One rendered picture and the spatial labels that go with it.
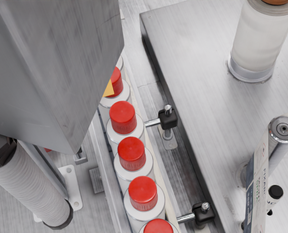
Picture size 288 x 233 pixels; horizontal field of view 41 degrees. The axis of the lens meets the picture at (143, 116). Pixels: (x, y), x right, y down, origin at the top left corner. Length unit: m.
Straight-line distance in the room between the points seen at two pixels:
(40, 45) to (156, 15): 0.70
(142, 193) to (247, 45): 0.35
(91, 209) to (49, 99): 0.54
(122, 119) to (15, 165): 0.22
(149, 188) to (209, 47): 0.43
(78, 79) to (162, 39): 0.61
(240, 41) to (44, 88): 0.55
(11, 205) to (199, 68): 0.43
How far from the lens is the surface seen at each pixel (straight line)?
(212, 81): 0.76
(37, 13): 0.16
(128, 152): 0.46
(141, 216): 0.48
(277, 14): 0.63
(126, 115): 0.48
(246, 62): 0.72
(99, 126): 0.62
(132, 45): 0.87
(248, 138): 0.71
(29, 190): 0.33
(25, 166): 0.30
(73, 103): 0.21
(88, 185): 0.73
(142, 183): 0.45
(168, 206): 0.62
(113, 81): 0.51
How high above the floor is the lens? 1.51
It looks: 62 degrees down
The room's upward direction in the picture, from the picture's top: 6 degrees counter-clockwise
